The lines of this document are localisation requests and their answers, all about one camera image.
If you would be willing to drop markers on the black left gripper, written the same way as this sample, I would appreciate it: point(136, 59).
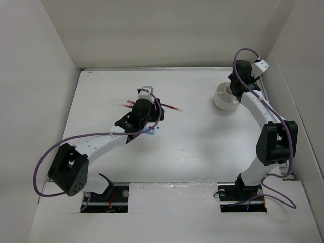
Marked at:
point(154, 108)

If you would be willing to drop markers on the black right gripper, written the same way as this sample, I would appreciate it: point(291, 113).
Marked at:
point(252, 79)

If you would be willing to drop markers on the pink highlighter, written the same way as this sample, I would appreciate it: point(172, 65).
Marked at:
point(228, 89)

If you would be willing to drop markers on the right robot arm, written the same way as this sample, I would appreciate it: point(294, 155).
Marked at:
point(278, 138)

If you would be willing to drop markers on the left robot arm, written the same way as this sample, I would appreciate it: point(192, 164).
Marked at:
point(69, 169)

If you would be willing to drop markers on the white round divided container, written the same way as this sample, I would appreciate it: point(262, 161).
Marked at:
point(224, 100)

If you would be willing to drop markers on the light blue highlighter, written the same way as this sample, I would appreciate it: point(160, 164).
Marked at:
point(149, 131)

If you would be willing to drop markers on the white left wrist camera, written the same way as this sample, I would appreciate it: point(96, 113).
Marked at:
point(145, 93)

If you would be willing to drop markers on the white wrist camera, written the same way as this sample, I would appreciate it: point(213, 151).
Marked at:
point(145, 93)
point(258, 68)

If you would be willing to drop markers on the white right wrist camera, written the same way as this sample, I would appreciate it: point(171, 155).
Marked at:
point(258, 68)

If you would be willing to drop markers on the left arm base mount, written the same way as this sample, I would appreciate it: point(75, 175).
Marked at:
point(113, 199)

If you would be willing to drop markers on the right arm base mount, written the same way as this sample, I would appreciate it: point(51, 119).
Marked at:
point(229, 193)

